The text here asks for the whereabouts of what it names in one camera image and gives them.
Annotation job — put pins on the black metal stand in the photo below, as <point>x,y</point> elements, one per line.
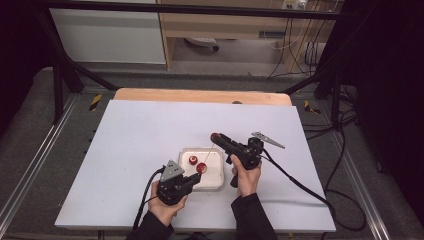
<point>58,93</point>
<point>335,100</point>

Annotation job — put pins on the thin wooden skewer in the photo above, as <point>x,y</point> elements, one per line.
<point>208,155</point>

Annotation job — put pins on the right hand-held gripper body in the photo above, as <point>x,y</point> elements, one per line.
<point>250,155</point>

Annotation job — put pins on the person's right hand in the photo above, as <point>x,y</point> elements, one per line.
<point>248,181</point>

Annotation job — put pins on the white square tray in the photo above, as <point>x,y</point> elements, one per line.
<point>215,173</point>

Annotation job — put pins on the white power strip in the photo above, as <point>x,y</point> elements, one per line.
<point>293,4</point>

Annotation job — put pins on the wooden table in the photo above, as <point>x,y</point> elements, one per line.
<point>186,96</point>

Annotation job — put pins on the aluminium floor rail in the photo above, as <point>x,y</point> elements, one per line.
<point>40,156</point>
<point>363,190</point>

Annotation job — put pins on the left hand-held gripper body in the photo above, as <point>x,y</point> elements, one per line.
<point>171,191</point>

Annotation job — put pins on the white cabinet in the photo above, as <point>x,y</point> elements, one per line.
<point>106,36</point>

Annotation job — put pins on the grey chair base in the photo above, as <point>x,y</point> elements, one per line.
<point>200,41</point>

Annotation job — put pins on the black curtain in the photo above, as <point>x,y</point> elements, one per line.
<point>390,83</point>
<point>20,50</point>

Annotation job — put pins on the light wooden desk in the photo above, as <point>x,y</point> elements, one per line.
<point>213,25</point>

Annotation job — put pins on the white table cover board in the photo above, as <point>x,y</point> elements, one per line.
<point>133,133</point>

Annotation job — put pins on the person's left hand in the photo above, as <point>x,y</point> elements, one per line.
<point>165,211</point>

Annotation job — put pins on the yellow black tape marker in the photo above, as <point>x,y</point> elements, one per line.
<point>310,107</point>
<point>95,101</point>

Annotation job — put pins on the black horizontal frame bar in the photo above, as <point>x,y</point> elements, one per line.
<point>200,8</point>

